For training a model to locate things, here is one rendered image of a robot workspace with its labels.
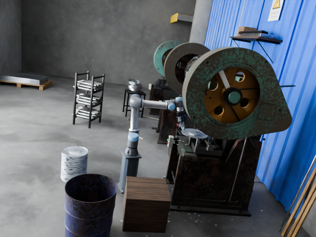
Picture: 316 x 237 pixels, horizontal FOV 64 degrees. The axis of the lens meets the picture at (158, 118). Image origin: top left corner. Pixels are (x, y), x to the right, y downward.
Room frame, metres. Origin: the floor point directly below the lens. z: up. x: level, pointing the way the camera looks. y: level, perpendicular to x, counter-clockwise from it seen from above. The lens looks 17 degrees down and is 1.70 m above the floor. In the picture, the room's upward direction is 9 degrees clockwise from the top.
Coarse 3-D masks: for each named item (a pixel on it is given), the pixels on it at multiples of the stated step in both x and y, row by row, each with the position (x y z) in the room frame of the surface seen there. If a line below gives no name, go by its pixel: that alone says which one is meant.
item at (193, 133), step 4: (184, 128) 2.75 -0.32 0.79; (188, 128) 2.78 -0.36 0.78; (184, 132) 2.64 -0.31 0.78; (188, 132) 2.65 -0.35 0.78; (192, 132) 2.66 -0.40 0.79; (196, 132) 2.68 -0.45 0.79; (200, 132) 2.72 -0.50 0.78; (192, 136) 2.54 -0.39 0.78; (196, 136) 2.56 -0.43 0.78; (200, 136) 2.58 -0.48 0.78; (204, 136) 2.60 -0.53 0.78
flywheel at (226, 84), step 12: (228, 72) 2.26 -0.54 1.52; (228, 84) 2.21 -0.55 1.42; (240, 84) 2.28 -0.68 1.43; (252, 84) 2.30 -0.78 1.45; (204, 96) 2.24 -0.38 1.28; (216, 96) 2.26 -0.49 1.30; (228, 96) 2.15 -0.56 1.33; (240, 96) 2.15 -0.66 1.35; (252, 96) 2.30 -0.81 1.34; (228, 108) 2.27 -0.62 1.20; (240, 108) 2.29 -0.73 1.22; (252, 108) 2.30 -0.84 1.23; (228, 120) 2.28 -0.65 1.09; (240, 120) 2.29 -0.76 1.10
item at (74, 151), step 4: (64, 148) 2.70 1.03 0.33; (68, 148) 2.72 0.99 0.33; (72, 148) 2.73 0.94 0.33; (76, 148) 2.75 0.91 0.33; (80, 148) 2.77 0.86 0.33; (84, 148) 2.78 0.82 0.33; (64, 152) 2.60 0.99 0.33; (68, 152) 2.61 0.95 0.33; (72, 152) 2.62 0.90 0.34; (76, 152) 2.63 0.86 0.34; (80, 152) 2.66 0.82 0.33; (84, 152) 2.67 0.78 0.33; (68, 156) 2.52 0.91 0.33; (76, 156) 2.55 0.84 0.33; (80, 156) 2.56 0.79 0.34
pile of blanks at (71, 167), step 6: (66, 156) 2.53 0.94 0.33; (84, 156) 2.61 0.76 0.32; (66, 162) 2.52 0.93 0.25; (72, 162) 2.52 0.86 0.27; (78, 162) 2.54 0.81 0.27; (84, 162) 2.62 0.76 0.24; (66, 168) 2.52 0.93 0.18; (72, 168) 2.52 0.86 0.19; (78, 168) 2.56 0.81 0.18; (84, 168) 2.62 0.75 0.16; (66, 174) 2.52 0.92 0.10; (72, 174) 2.52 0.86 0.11; (78, 174) 2.55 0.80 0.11; (66, 180) 2.52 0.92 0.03
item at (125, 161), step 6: (126, 156) 2.51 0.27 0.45; (138, 156) 2.55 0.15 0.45; (126, 162) 2.50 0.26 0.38; (132, 162) 2.52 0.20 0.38; (138, 162) 2.57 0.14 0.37; (126, 168) 2.50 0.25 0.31; (132, 168) 2.52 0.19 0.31; (120, 174) 2.59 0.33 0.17; (126, 174) 2.50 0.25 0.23; (132, 174) 2.53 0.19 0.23; (120, 180) 2.57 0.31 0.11; (120, 186) 2.55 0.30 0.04
